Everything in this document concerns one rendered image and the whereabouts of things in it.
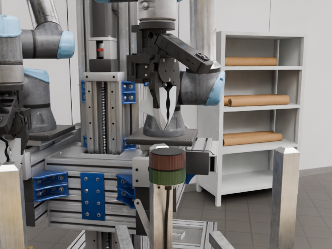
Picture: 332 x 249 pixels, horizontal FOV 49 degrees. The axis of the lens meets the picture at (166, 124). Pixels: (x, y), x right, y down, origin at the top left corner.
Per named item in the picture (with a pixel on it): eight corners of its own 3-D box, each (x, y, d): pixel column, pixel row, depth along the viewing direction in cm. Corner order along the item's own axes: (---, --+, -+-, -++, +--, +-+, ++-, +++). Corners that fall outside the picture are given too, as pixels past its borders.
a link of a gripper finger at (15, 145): (30, 168, 91) (28, 132, 90) (23, 175, 85) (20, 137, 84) (18, 168, 91) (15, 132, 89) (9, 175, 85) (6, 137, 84)
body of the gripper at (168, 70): (148, 83, 79) (147, 26, 77) (182, 84, 74) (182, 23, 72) (125, 84, 73) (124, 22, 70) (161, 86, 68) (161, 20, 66)
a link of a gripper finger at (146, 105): (144, 128, 76) (144, 84, 75) (168, 130, 73) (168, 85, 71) (135, 130, 74) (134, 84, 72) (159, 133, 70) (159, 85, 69)
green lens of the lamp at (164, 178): (145, 175, 62) (145, 162, 62) (179, 173, 63) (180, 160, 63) (153, 186, 56) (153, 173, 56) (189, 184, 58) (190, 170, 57)
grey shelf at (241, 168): (196, 190, 369) (198, 34, 343) (269, 180, 400) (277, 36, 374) (217, 206, 328) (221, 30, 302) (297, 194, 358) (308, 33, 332)
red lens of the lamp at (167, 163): (145, 161, 61) (145, 148, 61) (180, 159, 63) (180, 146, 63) (153, 171, 56) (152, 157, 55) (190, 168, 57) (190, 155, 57)
